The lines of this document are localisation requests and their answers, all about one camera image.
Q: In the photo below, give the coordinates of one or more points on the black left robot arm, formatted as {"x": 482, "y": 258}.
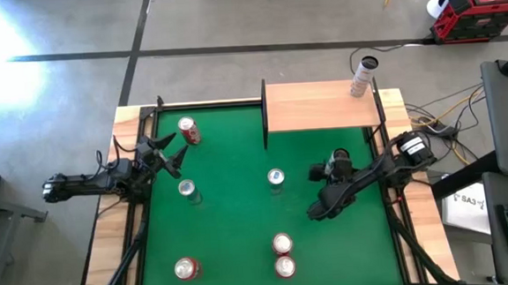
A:
{"x": 84, "y": 183}

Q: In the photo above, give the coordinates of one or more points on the orange-red Fanta can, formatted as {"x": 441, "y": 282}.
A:
{"x": 282, "y": 243}

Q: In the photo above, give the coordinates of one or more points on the blue silver Red Bull can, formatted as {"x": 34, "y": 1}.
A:
{"x": 276, "y": 176}

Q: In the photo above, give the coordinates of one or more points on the green table mat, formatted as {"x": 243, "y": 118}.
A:
{"x": 242, "y": 231}

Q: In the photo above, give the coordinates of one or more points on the black power strip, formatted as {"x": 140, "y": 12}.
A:
{"x": 439, "y": 129}

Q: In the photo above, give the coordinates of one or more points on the red Coca-Cola can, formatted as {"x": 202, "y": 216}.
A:
{"x": 285, "y": 267}
{"x": 190, "y": 131}

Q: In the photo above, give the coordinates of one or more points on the black aluminium table frame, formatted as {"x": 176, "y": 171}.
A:
{"x": 141, "y": 238}

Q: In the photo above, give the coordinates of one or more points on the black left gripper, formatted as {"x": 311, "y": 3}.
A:
{"x": 151, "y": 160}

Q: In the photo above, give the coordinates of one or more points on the grey metal bench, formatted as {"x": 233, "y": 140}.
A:
{"x": 10, "y": 209}

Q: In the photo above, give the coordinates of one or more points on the white SA3 paper sign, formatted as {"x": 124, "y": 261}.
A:
{"x": 461, "y": 214}

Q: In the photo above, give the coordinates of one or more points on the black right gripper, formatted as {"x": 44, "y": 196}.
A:
{"x": 340, "y": 180}

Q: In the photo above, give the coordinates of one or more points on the red soda can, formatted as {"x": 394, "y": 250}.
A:
{"x": 185, "y": 268}

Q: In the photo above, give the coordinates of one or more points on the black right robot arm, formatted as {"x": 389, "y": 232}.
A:
{"x": 371, "y": 175}

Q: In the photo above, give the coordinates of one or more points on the red black tool case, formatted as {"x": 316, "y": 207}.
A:
{"x": 480, "y": 13}

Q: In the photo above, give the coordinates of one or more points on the teal Red Bull can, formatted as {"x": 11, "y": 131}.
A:
{"x": 187, "y": 187}

